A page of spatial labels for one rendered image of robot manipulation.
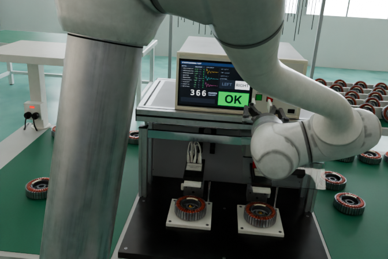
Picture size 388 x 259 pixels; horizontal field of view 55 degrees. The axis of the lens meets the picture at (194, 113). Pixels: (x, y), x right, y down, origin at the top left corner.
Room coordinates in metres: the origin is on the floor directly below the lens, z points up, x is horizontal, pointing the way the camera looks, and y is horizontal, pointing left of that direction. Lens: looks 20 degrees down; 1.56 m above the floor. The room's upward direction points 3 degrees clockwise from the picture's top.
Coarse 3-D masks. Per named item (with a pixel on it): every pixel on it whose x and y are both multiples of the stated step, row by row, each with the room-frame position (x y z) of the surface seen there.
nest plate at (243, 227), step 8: (240, 208) 1.16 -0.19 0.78; (240, 216) 1.11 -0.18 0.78; (240, 224) 1.06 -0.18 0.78; (248, 224) 1.07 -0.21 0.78; (280, 224) 1.08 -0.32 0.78; (240, 232) 1.03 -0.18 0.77; (248, 232) 1.03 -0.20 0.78; (256, 232) 1.03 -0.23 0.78; (264, 232) 1.03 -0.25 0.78; (272, 232) 1.03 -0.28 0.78; (280, 232) 1.03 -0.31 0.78
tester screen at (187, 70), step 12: (180, 72) 1.25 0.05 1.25; (192, 72) 1.25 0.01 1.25; (204, 72) 1.25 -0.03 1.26; (216, 72) 1.25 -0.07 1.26; (228, 72) 1.24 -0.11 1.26; (180, 84) 1.25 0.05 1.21; (192, 84) 1.25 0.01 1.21; (204, 84) 1.25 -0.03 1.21; (216, 84) 1.25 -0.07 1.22; (180, 96) 1.25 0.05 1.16; (192, 96) 1.25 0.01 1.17; (216, 96) 1.24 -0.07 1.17
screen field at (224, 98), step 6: (222, 96) 1.24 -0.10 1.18; (228, 96) 1.24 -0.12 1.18; (234, 96) 1.24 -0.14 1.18; (240, 96) 1.24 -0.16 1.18; (246, 96) 1.24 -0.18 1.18; (222, 102) 1.24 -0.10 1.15; (228, 102) 1.24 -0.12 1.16; (234, 102) 1.24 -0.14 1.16; (240, 102) 1.24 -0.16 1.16; (246, 102) 1.24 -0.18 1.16
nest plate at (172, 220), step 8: (208, 208) 1.15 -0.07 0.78; (168, 216) 1.09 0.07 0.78; (176, 216) 1.09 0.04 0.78; (208, 216) 1.10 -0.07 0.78; (168, 224) 1.05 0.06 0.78; (176, 224) 1.05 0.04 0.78; (184, 224) 1.05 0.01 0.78; (192, 224) 1.05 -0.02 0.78; (200, 224) 1.05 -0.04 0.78; (208, 224) 1.06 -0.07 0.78
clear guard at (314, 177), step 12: (252, 168) 0.98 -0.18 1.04; (300, 168) 0.98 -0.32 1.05; (312, 168) 0.98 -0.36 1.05; (324, 168) 0.98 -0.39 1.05; (252, 180) 0.96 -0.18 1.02; (264, 180) 0.96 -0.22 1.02; (288, 180) 0.96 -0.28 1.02; (300, 180) 0.96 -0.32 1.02; (312, 180) 0.96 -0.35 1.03; (324, 180) 0.96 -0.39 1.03
